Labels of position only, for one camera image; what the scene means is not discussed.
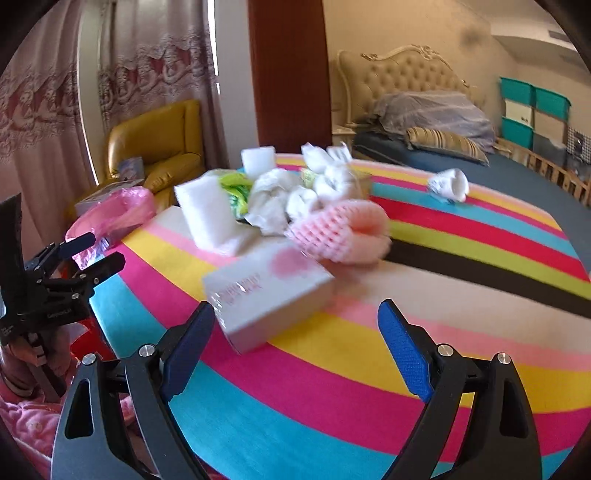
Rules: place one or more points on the black and white patterned bag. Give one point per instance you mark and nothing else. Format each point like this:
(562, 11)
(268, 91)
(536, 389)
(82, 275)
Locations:
(579, 145)

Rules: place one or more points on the grey pillow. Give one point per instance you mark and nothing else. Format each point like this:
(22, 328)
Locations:
(429, 110)

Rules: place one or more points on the wooden crib rail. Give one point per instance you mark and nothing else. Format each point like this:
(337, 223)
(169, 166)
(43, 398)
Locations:
(554, 170)

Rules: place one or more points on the yellow leather armchair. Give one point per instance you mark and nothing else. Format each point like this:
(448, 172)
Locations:
(161, 138)

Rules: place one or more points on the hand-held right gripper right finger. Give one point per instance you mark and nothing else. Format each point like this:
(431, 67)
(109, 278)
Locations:
(406, 355)

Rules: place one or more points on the brown wooden door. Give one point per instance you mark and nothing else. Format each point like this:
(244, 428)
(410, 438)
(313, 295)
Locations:
(288, 69)

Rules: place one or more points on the bed with blue sheet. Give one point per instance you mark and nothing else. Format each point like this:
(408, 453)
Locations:
(517, 184)

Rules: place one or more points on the yellow-green plastic bag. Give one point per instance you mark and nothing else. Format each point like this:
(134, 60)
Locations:
(235, 194)

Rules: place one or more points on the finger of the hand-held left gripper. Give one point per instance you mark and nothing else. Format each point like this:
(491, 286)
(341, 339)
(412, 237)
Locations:
(76, 243)
(101, 270)

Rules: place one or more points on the lace patterned curtain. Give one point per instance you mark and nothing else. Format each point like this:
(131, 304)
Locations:
(37, 115)
(161, 50)

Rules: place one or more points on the bin with pink plastic liner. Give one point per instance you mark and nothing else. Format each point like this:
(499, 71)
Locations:
(120, 212)

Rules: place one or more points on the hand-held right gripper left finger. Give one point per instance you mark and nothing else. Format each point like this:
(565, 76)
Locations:
(184, 355)

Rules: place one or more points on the large white foam block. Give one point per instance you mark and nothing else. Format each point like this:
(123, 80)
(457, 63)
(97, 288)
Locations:
(205, 212)

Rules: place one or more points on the striped colourful tablecloth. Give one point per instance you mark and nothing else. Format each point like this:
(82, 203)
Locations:
(323, 392)

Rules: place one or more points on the stack of plastic storage boxes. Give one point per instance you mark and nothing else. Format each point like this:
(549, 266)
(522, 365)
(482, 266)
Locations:
(519, 131)

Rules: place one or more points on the pink foam fruit net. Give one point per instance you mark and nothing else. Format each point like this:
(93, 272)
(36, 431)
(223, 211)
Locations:
(332, 230)

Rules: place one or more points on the person's left hand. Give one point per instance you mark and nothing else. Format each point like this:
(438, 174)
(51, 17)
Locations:
(16, 359)

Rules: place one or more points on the white box with pink print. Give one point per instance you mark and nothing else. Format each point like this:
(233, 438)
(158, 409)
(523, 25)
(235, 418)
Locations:
(268, 295)

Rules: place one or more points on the white bubble wrap roll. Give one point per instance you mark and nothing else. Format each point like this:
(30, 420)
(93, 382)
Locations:
(332, 177)

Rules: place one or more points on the beige tufted headboard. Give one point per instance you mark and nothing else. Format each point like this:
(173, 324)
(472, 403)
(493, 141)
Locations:
(392, 74)

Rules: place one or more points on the white tissue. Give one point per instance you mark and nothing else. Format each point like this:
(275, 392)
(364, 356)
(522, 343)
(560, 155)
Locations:
(272, 198)
(302, 203)

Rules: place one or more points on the ceiling air vent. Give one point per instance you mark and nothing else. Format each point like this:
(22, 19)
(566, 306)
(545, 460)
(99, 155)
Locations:
(557, 34)

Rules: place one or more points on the small picture box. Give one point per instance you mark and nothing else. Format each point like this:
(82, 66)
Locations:
(131, 167)

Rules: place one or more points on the small white foam block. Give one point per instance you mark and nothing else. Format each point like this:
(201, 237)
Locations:
(258, 160)

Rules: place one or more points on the striped pillow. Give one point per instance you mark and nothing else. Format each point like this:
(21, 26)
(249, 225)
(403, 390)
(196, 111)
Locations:
(448, 143)

